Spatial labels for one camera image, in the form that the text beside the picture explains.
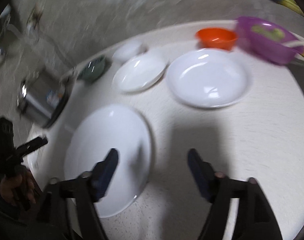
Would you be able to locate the green blue patterned bowl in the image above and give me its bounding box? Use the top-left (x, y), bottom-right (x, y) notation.
top-left (77, 55), bottom-right (106, 83)

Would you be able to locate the medium white plate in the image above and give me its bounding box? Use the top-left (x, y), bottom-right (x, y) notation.
top-left (112, 51), bottom-right (168, 93)

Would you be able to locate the white bowl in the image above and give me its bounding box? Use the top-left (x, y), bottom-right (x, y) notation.
top-left (112, 40), bottom-right (146, 64)

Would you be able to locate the silver kitchen appliance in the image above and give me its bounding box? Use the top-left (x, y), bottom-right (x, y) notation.
top-left (17, 67), bottom-right (75, 129)

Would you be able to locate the left hand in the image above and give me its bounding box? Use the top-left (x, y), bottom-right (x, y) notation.
top-left (0, 170), bottom-right (36, 205)

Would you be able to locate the purple plastic colander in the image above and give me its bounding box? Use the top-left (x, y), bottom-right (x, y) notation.
top-left (235, 16), bottom-right (304, 65)

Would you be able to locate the orange plastic bowl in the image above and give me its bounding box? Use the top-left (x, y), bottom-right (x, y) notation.
top-left (195, 28), bottom-right (238, 51)

